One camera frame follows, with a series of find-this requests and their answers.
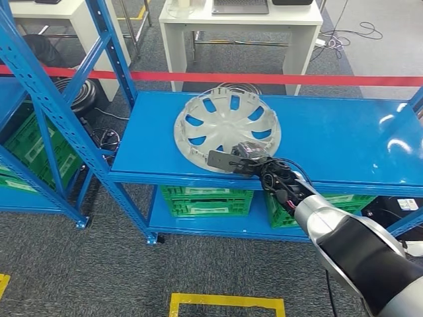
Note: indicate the black equipment case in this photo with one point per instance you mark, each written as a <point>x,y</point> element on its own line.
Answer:
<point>383,214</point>

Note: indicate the red barrier tape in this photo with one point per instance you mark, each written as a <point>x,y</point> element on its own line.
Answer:
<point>231,78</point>

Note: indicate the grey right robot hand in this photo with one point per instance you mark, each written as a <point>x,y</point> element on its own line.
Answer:
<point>252,151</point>

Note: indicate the black flat device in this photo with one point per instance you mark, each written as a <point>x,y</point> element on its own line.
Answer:
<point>47,1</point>
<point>292,1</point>

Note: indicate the blue steel shelf rack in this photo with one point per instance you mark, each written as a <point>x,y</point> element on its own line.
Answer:
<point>330,135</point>
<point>20,203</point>

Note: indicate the white power strip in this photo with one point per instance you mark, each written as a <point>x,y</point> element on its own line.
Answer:
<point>319,42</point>

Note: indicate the steel crossbar frame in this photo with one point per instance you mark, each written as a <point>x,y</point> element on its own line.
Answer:
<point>238,43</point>

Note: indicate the clear round container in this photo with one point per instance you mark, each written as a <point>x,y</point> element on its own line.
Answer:
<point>180,6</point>

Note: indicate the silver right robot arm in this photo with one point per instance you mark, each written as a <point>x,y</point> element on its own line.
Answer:
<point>337,218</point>

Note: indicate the person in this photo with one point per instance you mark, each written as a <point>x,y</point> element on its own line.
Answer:
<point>43,50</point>

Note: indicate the black ribbed round base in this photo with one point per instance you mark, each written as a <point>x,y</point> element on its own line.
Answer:
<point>239,87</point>
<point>79,98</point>

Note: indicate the silver plastic hubcap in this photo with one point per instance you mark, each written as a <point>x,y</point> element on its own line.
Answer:
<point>228,122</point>

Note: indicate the steel tube frame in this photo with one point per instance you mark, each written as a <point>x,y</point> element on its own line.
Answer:
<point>129,26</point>

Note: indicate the grey laptop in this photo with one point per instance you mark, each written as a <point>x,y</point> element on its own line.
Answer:
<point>239,5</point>

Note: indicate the yellow floor tape square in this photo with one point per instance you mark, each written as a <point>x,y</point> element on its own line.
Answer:
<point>228,301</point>
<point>2,282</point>

